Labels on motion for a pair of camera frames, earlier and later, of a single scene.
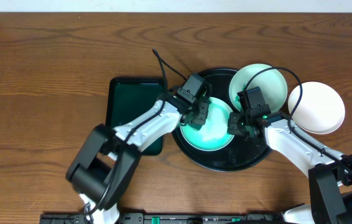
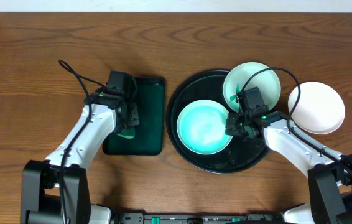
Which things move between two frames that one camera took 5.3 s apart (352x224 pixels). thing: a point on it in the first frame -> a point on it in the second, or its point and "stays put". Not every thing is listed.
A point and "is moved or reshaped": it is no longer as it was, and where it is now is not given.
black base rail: (162, 218) stays put
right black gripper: (232, 127) stays put
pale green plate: (271, 83) is moved or reshaped
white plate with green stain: (321, 108) stays put
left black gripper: (199, 113) -> (132, 115)
